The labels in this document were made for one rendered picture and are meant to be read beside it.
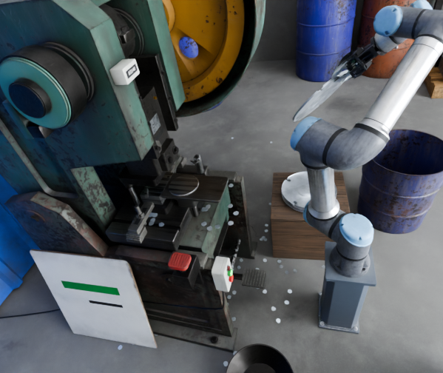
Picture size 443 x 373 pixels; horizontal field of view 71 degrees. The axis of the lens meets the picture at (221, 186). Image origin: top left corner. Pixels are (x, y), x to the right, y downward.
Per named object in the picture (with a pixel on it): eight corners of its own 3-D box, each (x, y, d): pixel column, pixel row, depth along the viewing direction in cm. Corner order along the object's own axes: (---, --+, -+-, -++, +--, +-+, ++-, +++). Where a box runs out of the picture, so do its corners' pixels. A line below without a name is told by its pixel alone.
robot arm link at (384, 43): (388, 21, 101) (404, 41, 102) (376, 32, 105) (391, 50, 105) (381, 29, 97) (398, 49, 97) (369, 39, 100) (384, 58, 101)
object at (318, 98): (295, 126, 149) (294, 124, 149) (345, 83, 142) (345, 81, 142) (291, 115, 122) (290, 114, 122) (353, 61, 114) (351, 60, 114)
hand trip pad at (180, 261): (196, 266, 108) (191, 253, 103) (191, 282, 103) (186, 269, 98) (177, 263, 110) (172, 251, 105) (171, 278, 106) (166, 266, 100)
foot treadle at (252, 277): (267, 276, 165) (267, 270, 162) (264, 293, 158) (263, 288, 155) (167, 260, 182) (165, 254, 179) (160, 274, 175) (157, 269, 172)
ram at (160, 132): (184, 152, 124) (164, 81, 104) (170, 177, 114) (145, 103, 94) (146, 150, 129) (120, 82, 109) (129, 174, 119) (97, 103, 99)
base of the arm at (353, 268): (367, 248, 130) (371, 233, 124) (371, 280, 119) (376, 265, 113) (329, 244, 134) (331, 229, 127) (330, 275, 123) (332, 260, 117)
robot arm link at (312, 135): (331, 246, 123) (325, 146, 83) (302, 225, 132) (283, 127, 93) (350, 226, 126) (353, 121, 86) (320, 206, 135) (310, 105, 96)
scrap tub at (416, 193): (420, 191, 207) (444, 129, 176) (433, 240, 178) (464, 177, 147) (353, 186, 220) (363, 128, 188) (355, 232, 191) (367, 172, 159)
